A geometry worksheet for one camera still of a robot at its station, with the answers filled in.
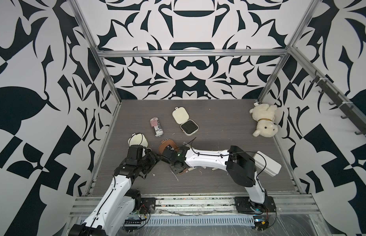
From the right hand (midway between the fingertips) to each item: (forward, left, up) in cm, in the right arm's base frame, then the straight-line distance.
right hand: (176, 164), depth 87 cm
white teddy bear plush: (+32, -59, +6) cm, 68 cm away
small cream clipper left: (-2, -9, -1) cm, 10 cm away
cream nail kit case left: (+17, +25, +1) cm, 30 cm away
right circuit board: (-28, -40, -2) cm, 49 cm away
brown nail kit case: (+14, +6, +2) cm, 15 cm away
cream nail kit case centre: (+35, -3, +2) cm, 35 cm away
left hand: (+2, +10, +6) cm, 12 cm away
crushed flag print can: (+22, +13, +2) cm, 26 cm away
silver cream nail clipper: (+13, -5, 0) cm, 14 cm away
